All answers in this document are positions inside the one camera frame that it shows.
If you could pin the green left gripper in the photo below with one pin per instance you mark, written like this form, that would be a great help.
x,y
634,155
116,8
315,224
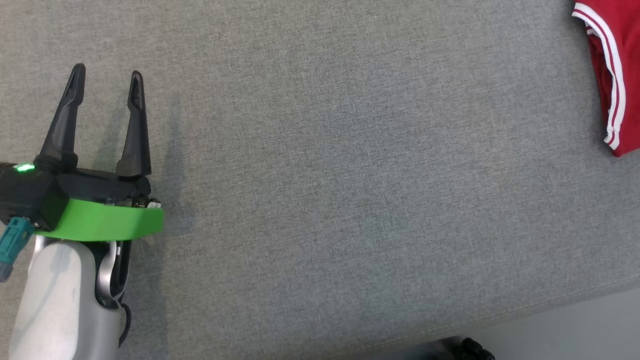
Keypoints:
x,y
100,220

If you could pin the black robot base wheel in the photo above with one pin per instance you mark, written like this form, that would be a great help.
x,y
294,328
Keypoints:
x,y
470,350

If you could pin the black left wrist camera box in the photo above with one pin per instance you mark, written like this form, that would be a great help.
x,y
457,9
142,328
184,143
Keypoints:
x,y
25,195

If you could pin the red basketball jersey white sleeves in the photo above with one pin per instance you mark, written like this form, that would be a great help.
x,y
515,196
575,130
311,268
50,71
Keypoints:
x,y
627,75

